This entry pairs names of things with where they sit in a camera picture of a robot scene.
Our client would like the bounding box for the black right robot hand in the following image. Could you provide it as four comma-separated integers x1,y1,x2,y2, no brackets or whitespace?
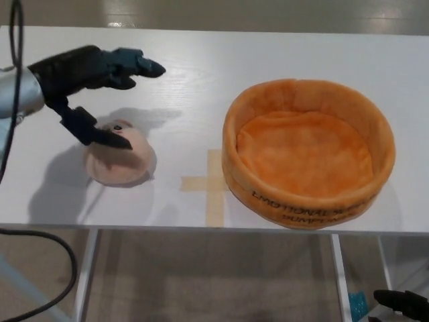
372,288,429,322

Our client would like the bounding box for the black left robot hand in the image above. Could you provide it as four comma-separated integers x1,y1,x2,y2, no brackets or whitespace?
26,45,168,151

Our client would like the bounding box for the pink round plush toy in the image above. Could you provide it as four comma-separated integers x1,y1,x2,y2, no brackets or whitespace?
83,117,158,188

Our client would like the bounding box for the orange plush round plate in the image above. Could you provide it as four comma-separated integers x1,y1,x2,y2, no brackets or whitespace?
221,78,397,231

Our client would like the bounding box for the white table leg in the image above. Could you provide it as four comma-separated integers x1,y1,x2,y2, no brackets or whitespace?
330,233,353,322
74,229,102,322
376,234,394,293

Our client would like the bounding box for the teal patterned object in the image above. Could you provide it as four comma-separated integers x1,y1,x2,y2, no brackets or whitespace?
347,290,370,322

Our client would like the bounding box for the beige masking tape strip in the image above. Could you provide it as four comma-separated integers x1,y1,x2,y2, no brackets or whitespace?
180,175,232,193
204,149,227,227

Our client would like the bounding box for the light blue metal bar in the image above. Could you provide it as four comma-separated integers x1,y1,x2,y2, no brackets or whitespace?
0,253,73,322

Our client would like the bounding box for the black cable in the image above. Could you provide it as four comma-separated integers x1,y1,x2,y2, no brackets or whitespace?
0,0,80,321

